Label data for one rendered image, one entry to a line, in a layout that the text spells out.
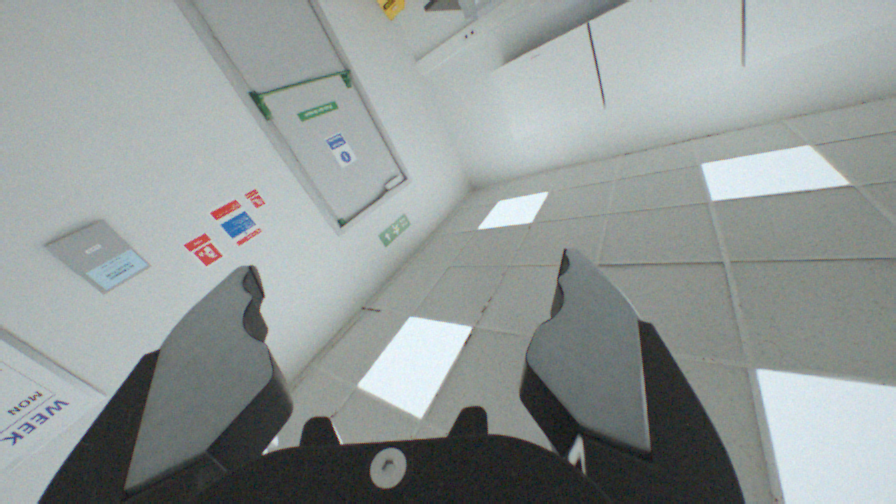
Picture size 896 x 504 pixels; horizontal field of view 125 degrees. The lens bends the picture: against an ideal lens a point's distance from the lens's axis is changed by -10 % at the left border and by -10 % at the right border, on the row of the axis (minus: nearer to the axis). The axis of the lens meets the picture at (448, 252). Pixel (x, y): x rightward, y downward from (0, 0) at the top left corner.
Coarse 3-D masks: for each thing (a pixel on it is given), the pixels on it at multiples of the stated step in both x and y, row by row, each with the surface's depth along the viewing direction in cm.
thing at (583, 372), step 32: (576, 256) 11; (576, 288) 9; (608, 288) 9; (576, 320) 8; (608, 320) 8; (544, 352) 7; (576, 352) 7; (608, 352) 7; (640, 352) 7; (544, 384) 6; (576, 384) 6; (608, 384) 6; (640, 384) 6; (544, 416) 6; (576, 416) 5; (608, 416) 5; (640, 416) 5; (640, 448) 5
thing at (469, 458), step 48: (336, 432) 5; (480, 432) 5; (240, 480) 4; (288, 480) 4; (336, 480) 4; (384, 480) 4; (432, 480) 4; (480, 480) 4; (528, 480) 4; (576, 480) 4
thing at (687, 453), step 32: (640, 320) 7; (672, 384) 6; (672, 416) 5; (704, 416) 5; (576, 448) 5; (608, 448) 5; (672, 448) 5; (704, 448) 5; (608, 480) 4; (640, 480) 4; (672, 480) 4; (704, 480) 4; (736, 480) 4
